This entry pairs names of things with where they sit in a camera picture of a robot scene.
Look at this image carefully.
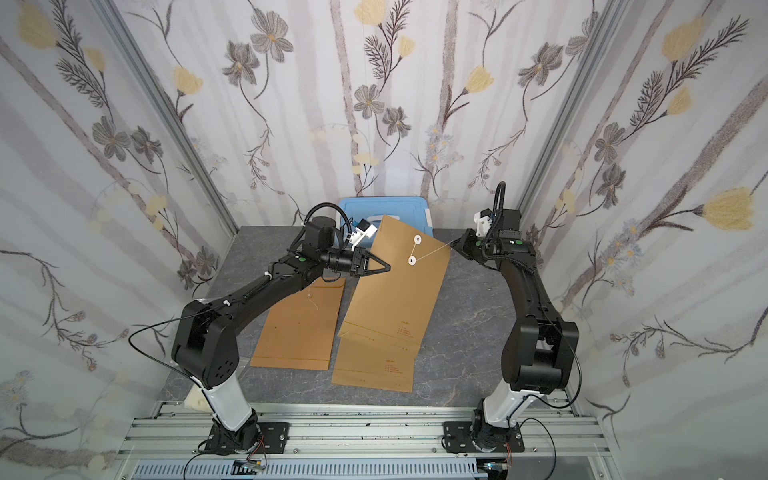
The kraft file bag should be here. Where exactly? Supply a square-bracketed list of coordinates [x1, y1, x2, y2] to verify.
[332, 337, 418, 393]
[250, 278, 346, 371]
[339, 216, 451, 357]

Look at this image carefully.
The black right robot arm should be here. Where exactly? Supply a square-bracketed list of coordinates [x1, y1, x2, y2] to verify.
[452, 207, 580, 453]

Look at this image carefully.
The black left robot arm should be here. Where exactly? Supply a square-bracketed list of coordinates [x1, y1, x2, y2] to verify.
[171, 216, 391, 455]

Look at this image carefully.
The blue lidded storage box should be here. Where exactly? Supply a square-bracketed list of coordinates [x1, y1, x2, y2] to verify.
[339, 196, 433, 236]

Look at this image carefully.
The crumpled white foam piece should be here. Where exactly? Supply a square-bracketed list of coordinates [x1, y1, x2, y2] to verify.
[183, 386, 213, 413]

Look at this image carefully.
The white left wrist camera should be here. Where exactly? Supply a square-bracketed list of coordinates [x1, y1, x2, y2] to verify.
[349, 219, 378, 250]

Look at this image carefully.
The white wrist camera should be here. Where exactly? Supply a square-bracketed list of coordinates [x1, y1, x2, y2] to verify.
[473, 209, 495, 239]
[349, 219, 378, 250]

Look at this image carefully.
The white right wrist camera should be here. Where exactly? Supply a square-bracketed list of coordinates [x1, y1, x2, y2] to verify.
[473, 209, 495, 239]

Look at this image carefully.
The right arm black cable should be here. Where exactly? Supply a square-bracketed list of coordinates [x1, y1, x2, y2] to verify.
[515, 335, 583, 480]

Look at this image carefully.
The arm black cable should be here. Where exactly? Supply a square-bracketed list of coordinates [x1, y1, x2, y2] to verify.
[515, 335, 583, 480]
[127, 311, 193, 380]

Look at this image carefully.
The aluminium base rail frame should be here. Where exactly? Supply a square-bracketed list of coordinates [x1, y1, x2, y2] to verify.
[107, 402, 621, 479]

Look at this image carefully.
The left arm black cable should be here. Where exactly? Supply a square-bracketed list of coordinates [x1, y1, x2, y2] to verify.
[127, 311, 193, 380]

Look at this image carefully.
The white slotted cable duct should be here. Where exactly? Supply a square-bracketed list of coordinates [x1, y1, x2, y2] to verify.
[128, 458, 488, 479]

